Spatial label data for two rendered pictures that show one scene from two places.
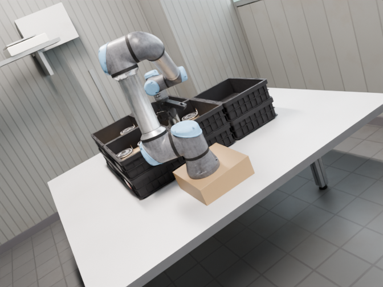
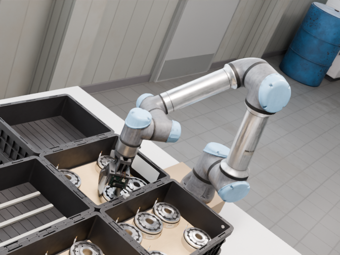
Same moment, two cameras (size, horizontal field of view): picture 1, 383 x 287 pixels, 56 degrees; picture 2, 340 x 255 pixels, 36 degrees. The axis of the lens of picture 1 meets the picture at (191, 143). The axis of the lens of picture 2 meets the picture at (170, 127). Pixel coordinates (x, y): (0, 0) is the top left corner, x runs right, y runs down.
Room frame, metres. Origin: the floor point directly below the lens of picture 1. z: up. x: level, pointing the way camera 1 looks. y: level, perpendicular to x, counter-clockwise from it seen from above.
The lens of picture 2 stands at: (2.86, 1.18, 1.93)
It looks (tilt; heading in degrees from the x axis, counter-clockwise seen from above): 26 degrees down; 226
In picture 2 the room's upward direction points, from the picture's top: 24 degrees clockwise
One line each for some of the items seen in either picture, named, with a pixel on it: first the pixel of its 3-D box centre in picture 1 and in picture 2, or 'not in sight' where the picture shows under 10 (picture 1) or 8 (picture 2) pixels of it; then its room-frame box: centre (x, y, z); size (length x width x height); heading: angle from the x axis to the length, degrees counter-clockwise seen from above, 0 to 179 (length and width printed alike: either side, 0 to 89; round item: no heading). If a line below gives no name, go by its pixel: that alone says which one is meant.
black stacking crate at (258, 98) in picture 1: (230, 98); (49, 133); (1.99, -0.31, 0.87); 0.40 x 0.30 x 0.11; 18
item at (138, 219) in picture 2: not in sight; (149, 222); (1.82, 0.19, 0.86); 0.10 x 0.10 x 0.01
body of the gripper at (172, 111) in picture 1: (165, 108); (119, 167); (1.91, 0.05, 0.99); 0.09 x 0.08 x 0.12; 64
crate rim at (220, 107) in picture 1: (184, 115); (107, 169); (1.90, -0.03, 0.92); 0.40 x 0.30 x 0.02; 18
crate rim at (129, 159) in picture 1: (137, 141); (169, 222); (1.80, 0.26, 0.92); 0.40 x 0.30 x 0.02; 18
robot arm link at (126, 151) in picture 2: (160, 94); (128, 146); (1.91, 0.05, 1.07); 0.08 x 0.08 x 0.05
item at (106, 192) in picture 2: not in sight; (116, 194); (1.87, 0.05, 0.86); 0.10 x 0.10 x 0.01
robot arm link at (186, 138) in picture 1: (187, 138); (215, 161); (1.42, 0.00, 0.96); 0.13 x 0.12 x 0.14; 80
